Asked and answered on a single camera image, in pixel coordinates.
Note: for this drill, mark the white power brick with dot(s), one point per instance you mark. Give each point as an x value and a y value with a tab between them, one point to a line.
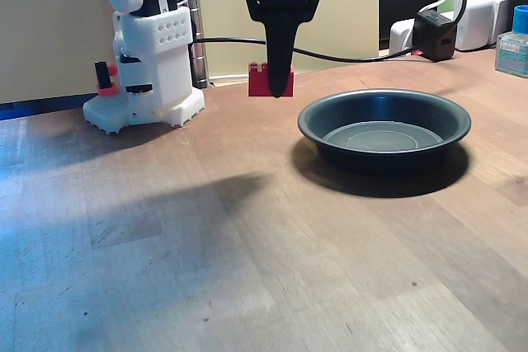
478	22

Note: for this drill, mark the small white adapter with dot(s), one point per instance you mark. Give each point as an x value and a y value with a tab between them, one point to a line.
400	36

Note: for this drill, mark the red lego block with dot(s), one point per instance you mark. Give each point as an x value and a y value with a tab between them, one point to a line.
257	84

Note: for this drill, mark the red and black clamp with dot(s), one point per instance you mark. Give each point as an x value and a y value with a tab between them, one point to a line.
108	90

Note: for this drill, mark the clear bottle, blue cap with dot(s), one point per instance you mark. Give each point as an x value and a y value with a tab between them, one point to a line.
511	51

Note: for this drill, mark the chrome shelf pole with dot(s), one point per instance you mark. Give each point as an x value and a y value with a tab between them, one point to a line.
200	63

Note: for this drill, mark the dark round metal pan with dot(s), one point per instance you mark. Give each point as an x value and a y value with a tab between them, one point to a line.
338	113

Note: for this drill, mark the black cube power adapter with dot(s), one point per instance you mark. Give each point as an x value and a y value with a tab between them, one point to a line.
433	38

